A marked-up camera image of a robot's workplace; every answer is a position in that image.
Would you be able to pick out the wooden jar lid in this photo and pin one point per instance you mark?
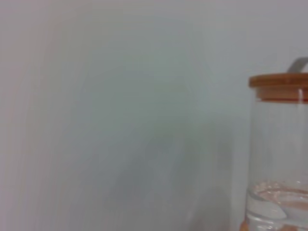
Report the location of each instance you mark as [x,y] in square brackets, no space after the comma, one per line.
[279,84]

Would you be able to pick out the glass water dispenser jar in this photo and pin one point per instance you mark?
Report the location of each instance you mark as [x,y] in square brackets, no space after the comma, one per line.
[276,156]

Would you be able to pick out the wooden dispenser stand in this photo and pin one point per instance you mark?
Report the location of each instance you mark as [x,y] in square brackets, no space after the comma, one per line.
[243,226]

